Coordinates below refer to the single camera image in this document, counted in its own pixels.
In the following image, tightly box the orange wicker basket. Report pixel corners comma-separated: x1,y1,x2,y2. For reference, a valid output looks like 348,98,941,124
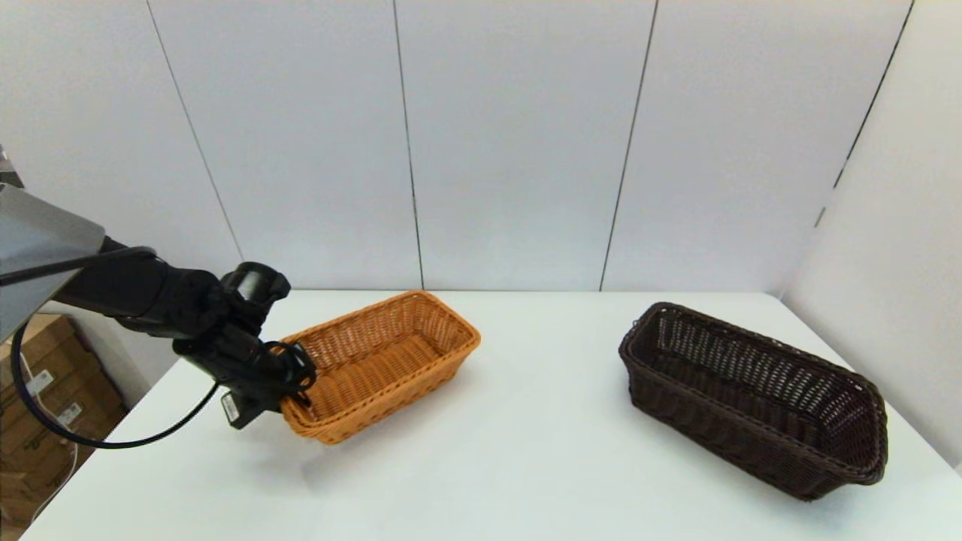
269,290,482,446

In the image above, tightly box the brown cardboard box stack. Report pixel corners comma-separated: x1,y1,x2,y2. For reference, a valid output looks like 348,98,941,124
0,314,129,528

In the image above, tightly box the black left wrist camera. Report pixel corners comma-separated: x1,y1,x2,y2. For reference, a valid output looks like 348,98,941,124
222,261,292,331

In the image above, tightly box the thin white cable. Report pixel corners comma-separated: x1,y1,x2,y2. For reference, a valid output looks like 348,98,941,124
15,349,80,524

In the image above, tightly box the dark brown wicker basket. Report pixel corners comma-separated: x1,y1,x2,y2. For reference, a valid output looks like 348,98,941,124
618,302,889,501

